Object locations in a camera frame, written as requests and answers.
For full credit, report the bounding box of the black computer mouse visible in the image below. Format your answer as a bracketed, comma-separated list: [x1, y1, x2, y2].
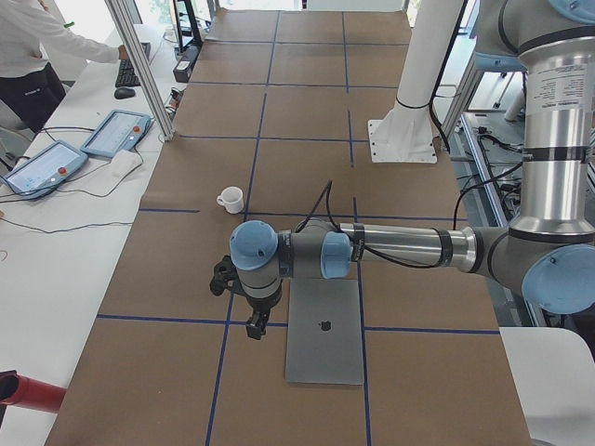
[113, 86, 136, 100]

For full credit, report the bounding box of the red cylinder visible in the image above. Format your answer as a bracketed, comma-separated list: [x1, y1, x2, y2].
[1, 371, 66, 413]

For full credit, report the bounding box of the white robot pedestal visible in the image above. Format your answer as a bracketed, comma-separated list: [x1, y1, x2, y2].
[368, 0, 466, 164]

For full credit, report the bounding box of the white folded cloth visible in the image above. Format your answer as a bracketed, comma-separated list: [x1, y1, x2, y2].
[110, 151, 142, 179]

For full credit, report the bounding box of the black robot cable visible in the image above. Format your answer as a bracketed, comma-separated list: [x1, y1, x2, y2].
[295, 179, 524, 269]

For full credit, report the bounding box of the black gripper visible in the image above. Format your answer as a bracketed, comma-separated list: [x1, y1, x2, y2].
[245, 291, 282, 338]

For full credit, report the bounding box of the white ceramic cup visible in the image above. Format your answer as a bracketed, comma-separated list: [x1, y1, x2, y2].
[216, 186, 245, 215]

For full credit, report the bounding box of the black box device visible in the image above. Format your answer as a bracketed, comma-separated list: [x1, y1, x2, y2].
[173, 46, 201, 84]

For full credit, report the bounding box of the black keyboard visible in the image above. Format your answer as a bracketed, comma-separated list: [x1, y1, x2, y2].
[114, 59, 140, 88]

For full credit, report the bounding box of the aluminium frame post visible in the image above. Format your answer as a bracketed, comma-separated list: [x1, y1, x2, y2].
[105, 0, 175, 141]

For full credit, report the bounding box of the near blue teach pendant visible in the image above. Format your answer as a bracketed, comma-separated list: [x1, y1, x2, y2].
[3, 140, 88, 200]

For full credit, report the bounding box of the brown paper table cover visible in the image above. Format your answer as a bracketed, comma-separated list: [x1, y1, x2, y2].
[47, 11, 530, 445]

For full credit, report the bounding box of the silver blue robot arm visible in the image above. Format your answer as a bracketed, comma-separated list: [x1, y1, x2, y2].
[210, 1, 594, 339]

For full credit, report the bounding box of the blue teach pendant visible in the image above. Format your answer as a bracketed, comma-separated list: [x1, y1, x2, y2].
[3, 140, 88, 200]
[81, 110, 152, 158]

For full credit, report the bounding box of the person in white shirt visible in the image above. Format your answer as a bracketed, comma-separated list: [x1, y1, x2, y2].
[1, 1, 128, 133]

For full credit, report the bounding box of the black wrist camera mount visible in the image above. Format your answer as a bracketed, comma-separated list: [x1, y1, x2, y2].
[209, 255, 243, 296]

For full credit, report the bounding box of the far blue teach pendant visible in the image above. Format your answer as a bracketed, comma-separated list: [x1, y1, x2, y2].
[81, 110, 152, 158]

